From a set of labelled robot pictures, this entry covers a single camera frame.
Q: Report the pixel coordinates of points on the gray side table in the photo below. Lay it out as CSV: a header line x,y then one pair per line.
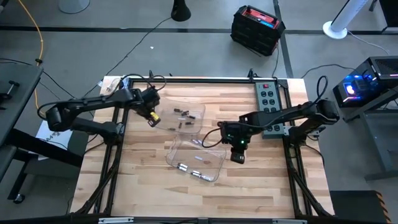
x,y
18,102

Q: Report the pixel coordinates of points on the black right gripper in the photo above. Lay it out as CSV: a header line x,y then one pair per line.
x,y
236,137

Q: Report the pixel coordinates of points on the gray power strip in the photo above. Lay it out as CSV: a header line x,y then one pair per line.
x,y
267,102

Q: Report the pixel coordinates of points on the black stand base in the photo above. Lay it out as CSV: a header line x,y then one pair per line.
x,y
181,14

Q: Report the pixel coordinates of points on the gray round stand base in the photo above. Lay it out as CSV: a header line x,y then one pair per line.
x,y
74,6

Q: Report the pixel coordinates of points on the gray desk stand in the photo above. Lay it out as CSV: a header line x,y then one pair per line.
x,y
382,140

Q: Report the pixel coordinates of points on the white paper sheet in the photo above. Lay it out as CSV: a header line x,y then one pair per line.
x,y
51,137

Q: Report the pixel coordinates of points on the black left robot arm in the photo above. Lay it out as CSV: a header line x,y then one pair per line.
x,y
93,101

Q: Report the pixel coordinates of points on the clear plastic bin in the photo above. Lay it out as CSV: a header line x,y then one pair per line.
x,y
214,158
199,107

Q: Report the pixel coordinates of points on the yellow tag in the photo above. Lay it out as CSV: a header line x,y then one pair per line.
x,y
154,116

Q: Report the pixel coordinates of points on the black computer with blue light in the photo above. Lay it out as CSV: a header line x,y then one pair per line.
x,y
382,67

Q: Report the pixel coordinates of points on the silver aluminium bracket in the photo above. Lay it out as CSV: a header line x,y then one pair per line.
x,y
289,221
115,220

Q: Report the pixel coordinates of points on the black clamp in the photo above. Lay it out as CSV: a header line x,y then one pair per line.
x,y
9,88

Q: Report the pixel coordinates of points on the black mat with hazard stripes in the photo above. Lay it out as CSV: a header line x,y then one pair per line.
x,y
354,208

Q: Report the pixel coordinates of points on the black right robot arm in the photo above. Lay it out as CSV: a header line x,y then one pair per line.
x,y
295,112

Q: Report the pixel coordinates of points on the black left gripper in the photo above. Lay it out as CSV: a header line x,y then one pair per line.
x,y
146,99

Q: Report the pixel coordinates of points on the white tower fan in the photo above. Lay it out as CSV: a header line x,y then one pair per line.
x,y
335,29

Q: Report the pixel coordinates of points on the red black toolbox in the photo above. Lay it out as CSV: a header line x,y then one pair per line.
x,y
255,31

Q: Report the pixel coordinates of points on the black aluminium table frame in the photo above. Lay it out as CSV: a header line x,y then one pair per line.
x,y
202,80

